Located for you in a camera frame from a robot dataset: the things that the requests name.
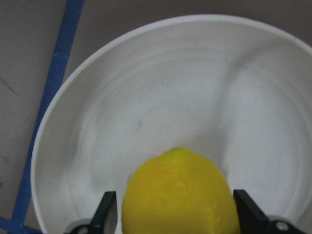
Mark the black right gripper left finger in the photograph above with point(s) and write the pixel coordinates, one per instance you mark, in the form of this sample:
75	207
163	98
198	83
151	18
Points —
104	220

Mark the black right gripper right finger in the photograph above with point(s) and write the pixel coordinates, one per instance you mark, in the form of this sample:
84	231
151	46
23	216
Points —
252	219

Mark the yellow lemon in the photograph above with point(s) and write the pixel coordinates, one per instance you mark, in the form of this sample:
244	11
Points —
179	192

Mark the white round plate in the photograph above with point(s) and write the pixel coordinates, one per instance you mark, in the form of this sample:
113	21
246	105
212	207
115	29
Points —
232	89

